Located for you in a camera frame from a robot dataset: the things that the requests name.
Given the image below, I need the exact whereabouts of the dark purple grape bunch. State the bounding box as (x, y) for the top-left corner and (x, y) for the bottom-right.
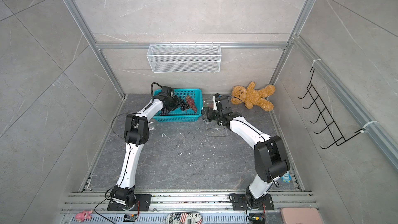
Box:
(160, 96), (190, 116)

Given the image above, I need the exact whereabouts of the pink plush toy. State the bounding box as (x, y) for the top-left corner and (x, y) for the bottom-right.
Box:
(75, 210), (93, 223)

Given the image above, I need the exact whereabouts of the black wire hook rack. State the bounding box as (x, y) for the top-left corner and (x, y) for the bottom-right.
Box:
(298, 67), (365, 150)

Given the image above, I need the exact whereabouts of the flag pattern object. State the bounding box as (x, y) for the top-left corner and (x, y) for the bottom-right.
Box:
(165, 212), (203, 224)

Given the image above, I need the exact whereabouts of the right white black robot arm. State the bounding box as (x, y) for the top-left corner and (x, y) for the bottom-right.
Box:
(201, 93), (291, 208)

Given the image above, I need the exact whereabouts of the white wire mesh shelf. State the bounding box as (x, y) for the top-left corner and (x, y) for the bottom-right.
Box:
(147, 44), (222, 73)

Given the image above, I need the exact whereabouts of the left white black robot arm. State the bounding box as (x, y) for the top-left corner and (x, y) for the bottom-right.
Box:
(110, 86), (180, 210)

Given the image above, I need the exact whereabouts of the brown teddy bear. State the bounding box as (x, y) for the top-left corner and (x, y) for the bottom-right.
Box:
(231, 82), (276, 112)

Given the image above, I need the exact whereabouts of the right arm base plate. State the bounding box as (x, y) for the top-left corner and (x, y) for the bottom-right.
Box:
(229, 193), (275, 211)

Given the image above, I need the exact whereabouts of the blue owl toy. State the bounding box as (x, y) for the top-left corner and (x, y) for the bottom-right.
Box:
(281, 171), (292, 183)

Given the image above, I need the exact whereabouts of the pink pad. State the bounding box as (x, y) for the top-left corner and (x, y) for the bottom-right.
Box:
(280, 207), (323, 224)

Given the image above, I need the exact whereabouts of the teal plastic basket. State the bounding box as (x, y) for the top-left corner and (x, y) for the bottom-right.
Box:
(153, 88), (203, 122)

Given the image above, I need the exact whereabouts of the clear clamshell container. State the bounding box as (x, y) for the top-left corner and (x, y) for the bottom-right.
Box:
(201, 107), (218, 122)
(206, 124), (230, 138)
(148, 121), (155, 131)

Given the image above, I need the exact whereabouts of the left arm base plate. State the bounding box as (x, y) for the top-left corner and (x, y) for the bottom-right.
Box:
(107, 194), (151, 211)

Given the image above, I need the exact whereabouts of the red grape bunch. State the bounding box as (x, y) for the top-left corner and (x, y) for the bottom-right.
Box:
(185, 95), (198, 113)

